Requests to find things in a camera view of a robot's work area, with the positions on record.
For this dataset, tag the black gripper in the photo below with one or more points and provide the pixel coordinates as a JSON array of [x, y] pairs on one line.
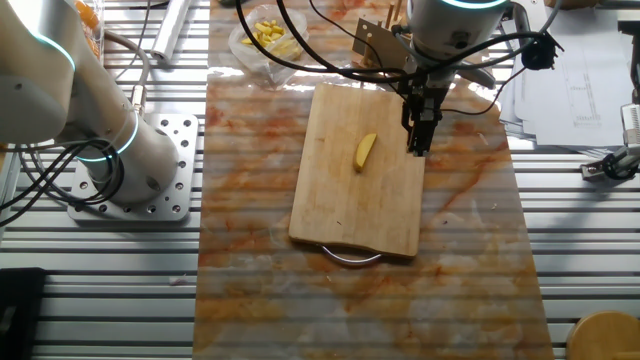
[[425, 97]]

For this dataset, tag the steel cleaver knife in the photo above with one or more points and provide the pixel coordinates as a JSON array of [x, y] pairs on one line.
[[380, 45]]

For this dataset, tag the wooden knife rack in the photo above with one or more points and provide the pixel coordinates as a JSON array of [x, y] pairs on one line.
[[368, 50]]

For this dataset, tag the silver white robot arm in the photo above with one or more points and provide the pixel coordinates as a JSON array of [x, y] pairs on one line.
[[40, 100]]

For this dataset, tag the yellow potato wedge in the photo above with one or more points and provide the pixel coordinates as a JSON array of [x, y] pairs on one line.
[[364, 152]]

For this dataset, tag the wooden cutting board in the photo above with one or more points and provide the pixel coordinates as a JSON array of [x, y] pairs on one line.
[[350, 210]]

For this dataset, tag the orange marble pattern mat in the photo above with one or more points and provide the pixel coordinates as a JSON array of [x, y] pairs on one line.
[[475, 250]]

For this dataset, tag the stack of white papers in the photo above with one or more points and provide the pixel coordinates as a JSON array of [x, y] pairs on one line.
[[575, 100]]

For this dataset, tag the small silver clamp device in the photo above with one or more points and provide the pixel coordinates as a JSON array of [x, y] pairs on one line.
[[595, 170]]

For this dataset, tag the clear bag of potato sticks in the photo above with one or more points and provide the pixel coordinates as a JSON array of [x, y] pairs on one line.
[[272, 35]]

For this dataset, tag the brown wooden object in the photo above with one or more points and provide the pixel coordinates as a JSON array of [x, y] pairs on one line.
[[570, 3]]

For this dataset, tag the white plastic wrap roll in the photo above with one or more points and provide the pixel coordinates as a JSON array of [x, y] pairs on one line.
[[167, 35]]

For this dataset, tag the wooden mug tree stand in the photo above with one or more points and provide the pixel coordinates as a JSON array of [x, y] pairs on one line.
[[605, 337]]

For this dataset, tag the orange fruit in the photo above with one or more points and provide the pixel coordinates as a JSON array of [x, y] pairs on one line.
[[93, 46], [87, 14]]

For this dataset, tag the clear plastic fruit container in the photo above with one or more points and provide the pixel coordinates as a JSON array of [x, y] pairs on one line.
[[87, 30]]

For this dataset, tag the black box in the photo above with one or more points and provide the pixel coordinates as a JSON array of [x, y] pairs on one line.
[[20, 315]]

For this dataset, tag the wrist camera on silver bracket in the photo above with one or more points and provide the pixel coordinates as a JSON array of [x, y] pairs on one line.
[[540, 50]]

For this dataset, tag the silver exterior camera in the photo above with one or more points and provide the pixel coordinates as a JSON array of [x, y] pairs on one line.
[[631, 125]]

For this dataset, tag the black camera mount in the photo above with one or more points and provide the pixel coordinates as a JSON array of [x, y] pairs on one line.
[[635, 60]]

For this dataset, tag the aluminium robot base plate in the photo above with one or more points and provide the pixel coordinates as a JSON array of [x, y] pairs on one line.
[[180, 150]]

